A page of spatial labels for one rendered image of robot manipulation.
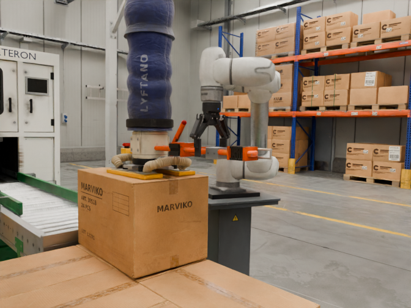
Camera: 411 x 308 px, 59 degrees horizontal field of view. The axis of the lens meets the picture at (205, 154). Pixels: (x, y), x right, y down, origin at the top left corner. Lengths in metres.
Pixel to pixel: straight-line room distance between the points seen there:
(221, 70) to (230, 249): 1.30
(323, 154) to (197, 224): 9.04
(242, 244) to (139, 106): 1.17
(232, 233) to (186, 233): 0.70
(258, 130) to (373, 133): 8.11
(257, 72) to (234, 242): 1.28
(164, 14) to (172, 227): 0.95
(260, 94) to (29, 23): 10.02
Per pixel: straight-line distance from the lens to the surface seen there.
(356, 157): 8.87
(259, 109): 2.03
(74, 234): 2.12
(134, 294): 1.50
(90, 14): 12.39
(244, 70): 1.39
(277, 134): 9.88
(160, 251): 1.63
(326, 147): 10.55
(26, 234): 2.30
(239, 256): 2.41
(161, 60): 1.71
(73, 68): 11.81
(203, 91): 1.42
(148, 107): 1.67
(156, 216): 1.57
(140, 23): 1.73
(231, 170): 2.28
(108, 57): 5.45
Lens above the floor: 1.19
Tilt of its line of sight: 5 degrees down
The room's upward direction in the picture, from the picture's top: 1 degrees clockwise
